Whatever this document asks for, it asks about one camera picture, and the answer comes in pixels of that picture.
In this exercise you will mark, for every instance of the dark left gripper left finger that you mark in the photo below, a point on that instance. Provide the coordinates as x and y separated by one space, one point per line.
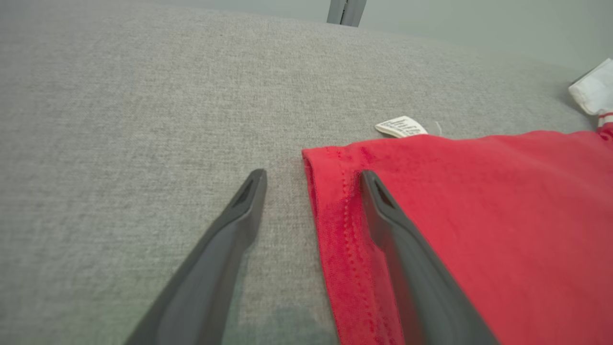
210 268

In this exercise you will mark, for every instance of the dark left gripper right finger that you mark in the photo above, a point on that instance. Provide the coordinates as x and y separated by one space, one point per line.
421 278

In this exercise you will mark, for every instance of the red shirt white sleeves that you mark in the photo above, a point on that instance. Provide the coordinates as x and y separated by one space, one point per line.
503 215

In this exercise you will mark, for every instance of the grey fabric sofa cushion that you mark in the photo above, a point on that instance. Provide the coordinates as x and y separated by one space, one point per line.
143 120

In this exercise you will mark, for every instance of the grey metal partition post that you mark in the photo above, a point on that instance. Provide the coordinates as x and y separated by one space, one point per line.
346 10

